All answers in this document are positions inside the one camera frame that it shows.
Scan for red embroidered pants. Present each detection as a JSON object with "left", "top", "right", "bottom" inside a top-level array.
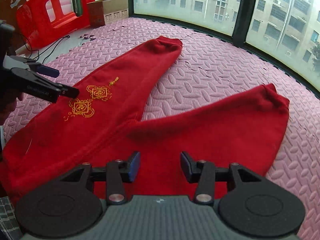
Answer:
[{"left": 1, "top": 36, "right": 290, "bottom": 203}]

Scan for red plastic stool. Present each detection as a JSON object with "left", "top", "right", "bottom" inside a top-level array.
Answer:
[{"left": 16, "top": 0, "right": 94, "bottom": 49}]

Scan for brown cardboard box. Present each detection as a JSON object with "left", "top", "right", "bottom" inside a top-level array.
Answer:
[{"left": 87, "top": 0, "right": 129, "bottom": 27}]

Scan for black cable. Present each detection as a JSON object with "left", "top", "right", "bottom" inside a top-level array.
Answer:
[{"left": 22, "top": 35, "right": 71, "bottom": 65}]

